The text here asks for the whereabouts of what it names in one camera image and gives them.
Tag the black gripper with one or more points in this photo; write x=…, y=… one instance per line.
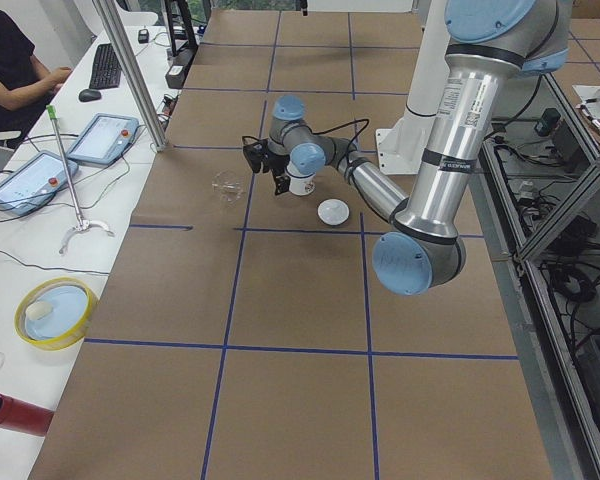
x=280, y=164

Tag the clear glass funnel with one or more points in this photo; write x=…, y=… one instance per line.
x=228, y=186

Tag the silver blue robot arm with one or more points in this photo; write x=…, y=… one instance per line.
x=490, y=42

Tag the white enamel mug blue rim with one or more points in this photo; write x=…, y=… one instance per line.
x=300, y=184

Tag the white ceramic lid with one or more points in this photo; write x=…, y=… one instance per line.
x=333, y=212

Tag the black box device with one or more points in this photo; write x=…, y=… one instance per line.
x=180, y=62

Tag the far teach pendant tablet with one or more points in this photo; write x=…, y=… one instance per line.
x=104, y=140

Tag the teach pendant tablet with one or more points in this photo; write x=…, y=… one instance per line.
x=33, y=185
x=104, y=140

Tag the metal reacher grabber tool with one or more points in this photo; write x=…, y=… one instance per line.
x=83, y=224

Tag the black keyboard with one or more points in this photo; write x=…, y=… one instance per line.
x=106, y=68

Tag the black computer mouse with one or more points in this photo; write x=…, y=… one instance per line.
x=89, y=95

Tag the light blue plate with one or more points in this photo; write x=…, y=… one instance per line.
x=69, y=304

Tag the near teach pendant tablet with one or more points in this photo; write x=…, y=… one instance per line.
x=33, y=185

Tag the yellow tape roll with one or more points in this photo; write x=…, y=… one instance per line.
x=73, y=335

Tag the white lump on plate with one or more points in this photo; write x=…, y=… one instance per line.
x=37, y=310

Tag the person in black shirt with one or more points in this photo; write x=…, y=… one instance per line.
x=27, y=86

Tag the red cylinder tube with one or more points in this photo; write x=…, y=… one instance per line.
x=20, y=416

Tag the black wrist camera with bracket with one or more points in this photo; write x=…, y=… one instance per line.
x=256, y=154

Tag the aluminium frame post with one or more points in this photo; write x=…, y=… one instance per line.
x=107, y=11

